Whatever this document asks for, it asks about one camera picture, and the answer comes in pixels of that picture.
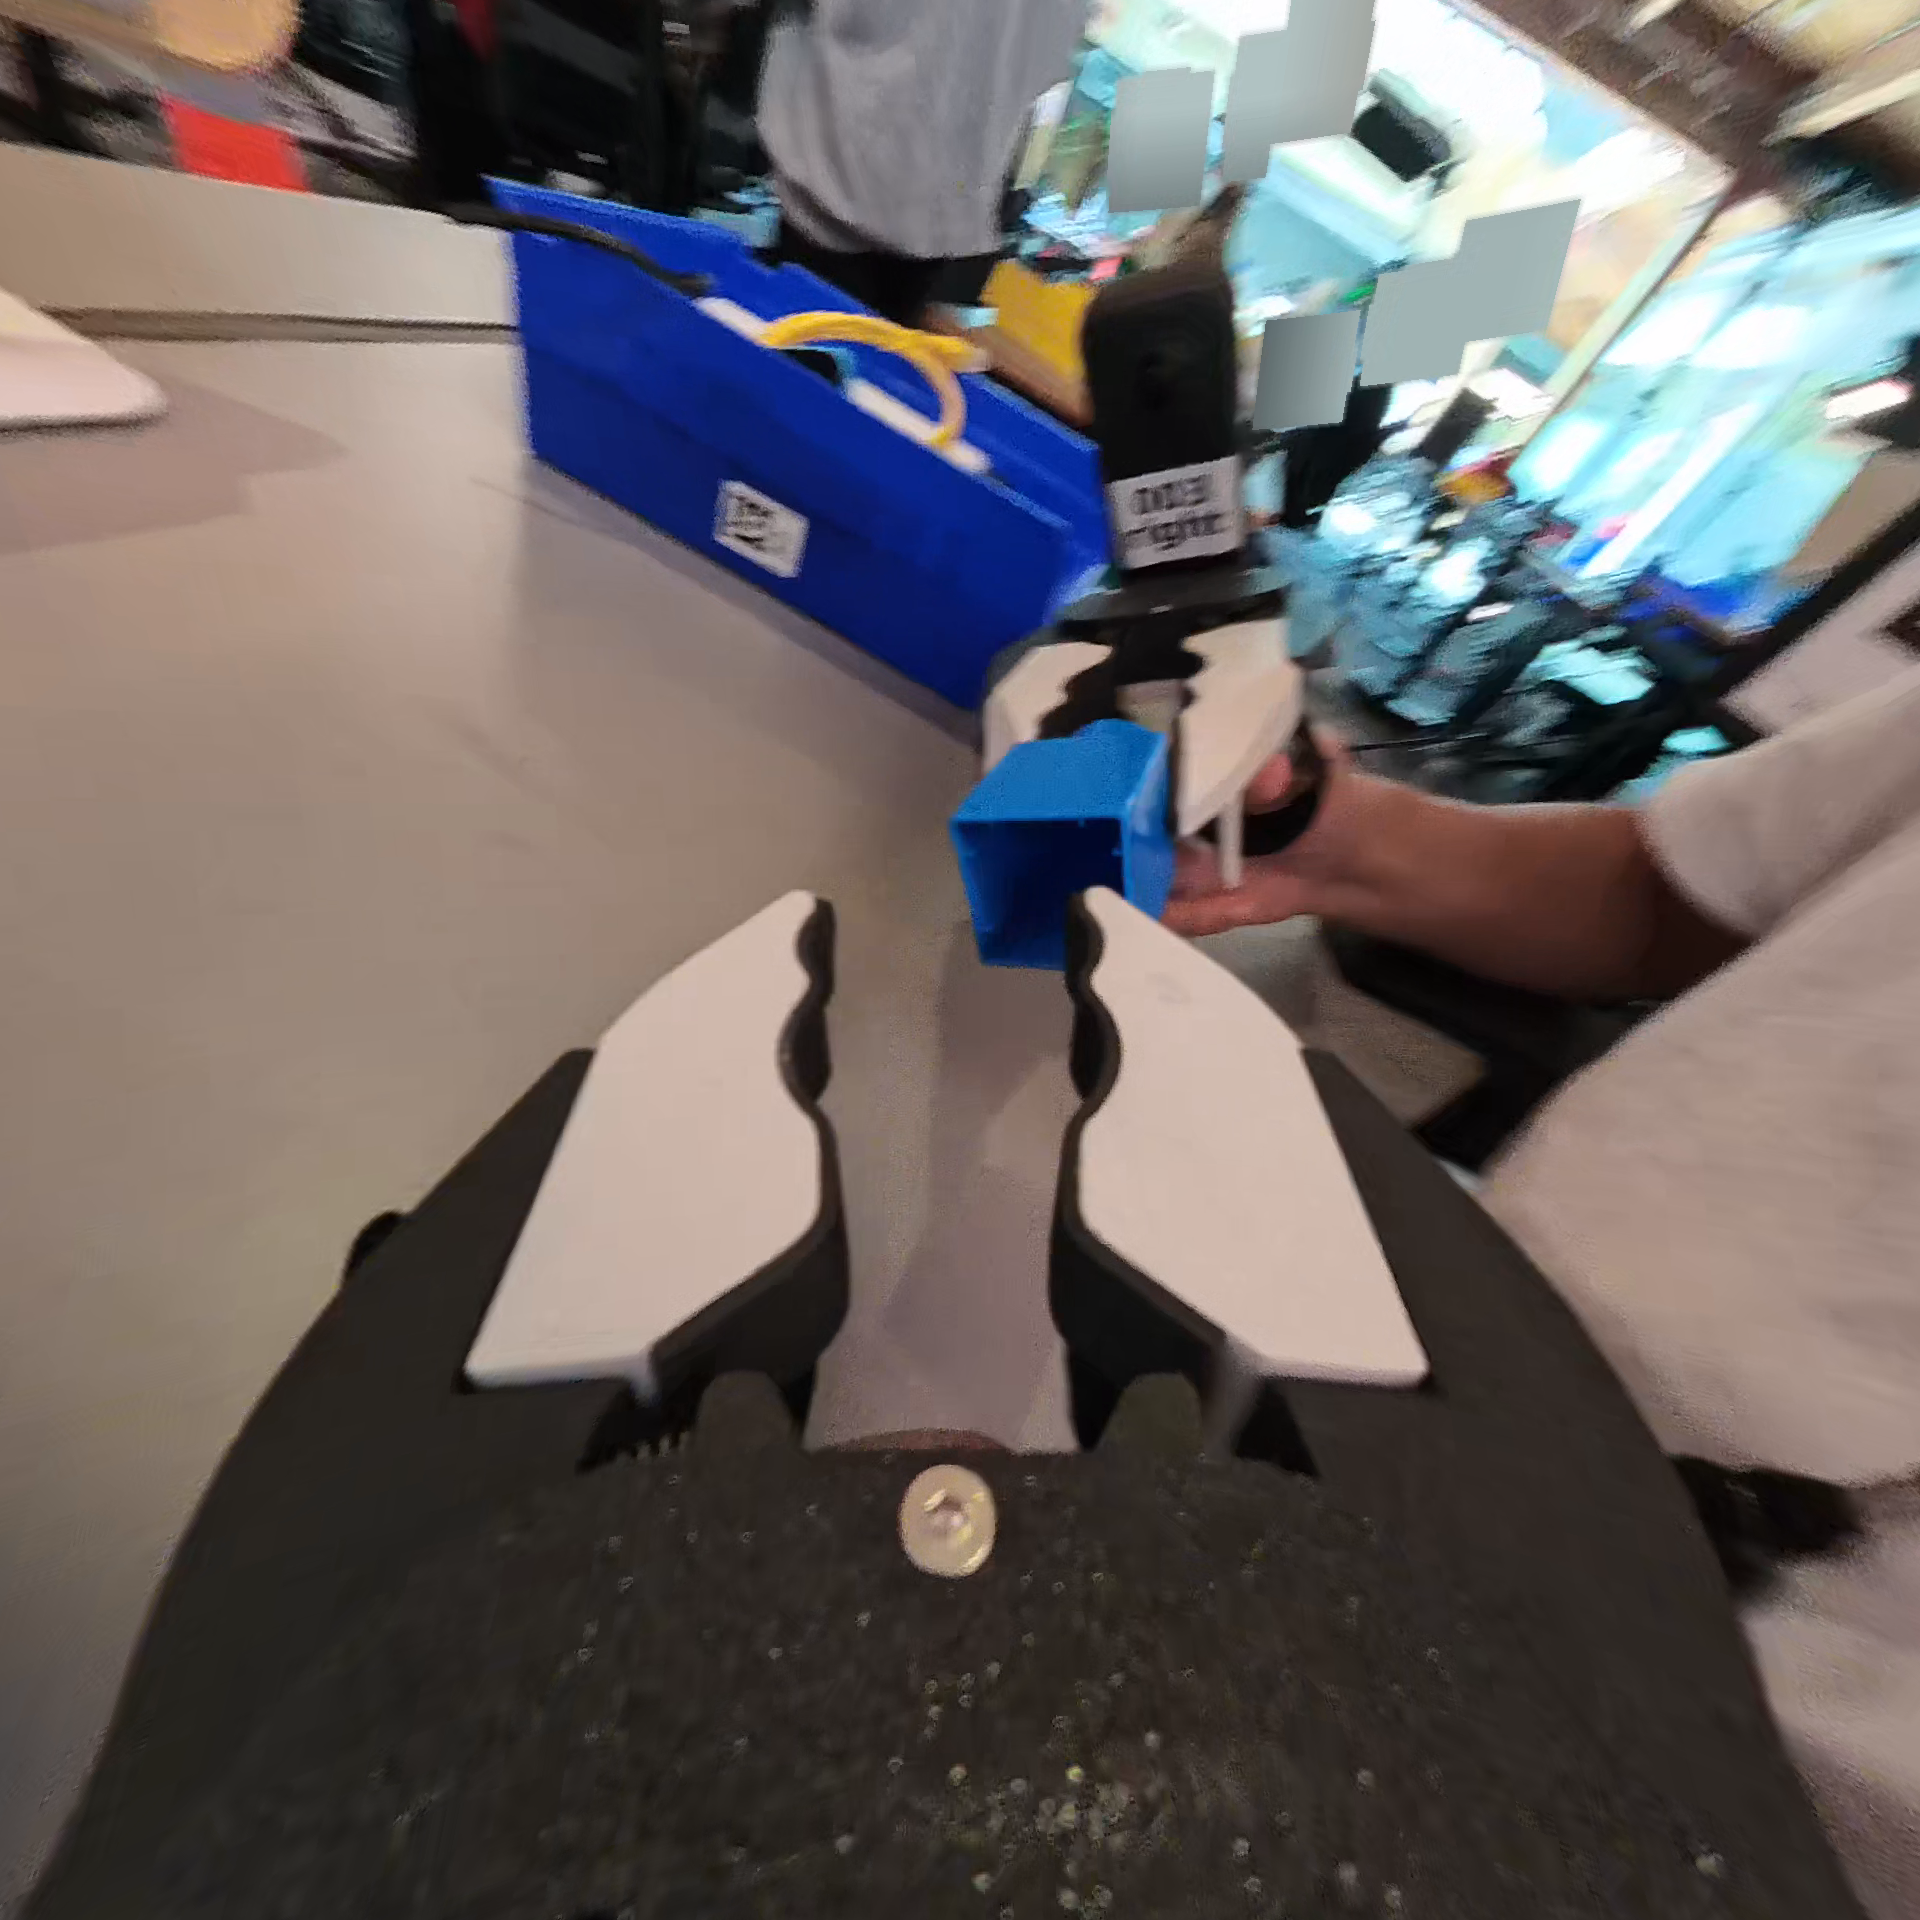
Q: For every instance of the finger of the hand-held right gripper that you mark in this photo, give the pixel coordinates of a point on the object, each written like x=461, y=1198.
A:
x=1238, y=720
x=1034, y=688

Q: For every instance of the blue square plastic cup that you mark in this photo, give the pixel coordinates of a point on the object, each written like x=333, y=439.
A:
x=1051, y=901

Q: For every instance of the white bottle black cap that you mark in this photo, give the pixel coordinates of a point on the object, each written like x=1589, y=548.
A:
x=917, y=430

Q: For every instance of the person's white shirt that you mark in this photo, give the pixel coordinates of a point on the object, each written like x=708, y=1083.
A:
x=1723, y=1202

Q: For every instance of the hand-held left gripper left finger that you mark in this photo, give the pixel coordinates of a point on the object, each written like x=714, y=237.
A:
x=660, y=1202

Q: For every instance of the person's right hand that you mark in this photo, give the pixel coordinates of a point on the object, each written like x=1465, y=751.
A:
x=1289, y=899

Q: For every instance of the orange traffic cone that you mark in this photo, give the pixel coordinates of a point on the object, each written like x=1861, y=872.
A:
x=233, y=152

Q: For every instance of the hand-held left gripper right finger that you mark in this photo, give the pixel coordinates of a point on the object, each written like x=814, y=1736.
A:
x=1230, y=1202

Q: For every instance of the yellow bin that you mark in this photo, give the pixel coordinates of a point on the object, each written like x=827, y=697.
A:
x=1034, y=323

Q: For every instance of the blue bin with tag sticker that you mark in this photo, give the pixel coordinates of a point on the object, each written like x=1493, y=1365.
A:
x=842, y=525

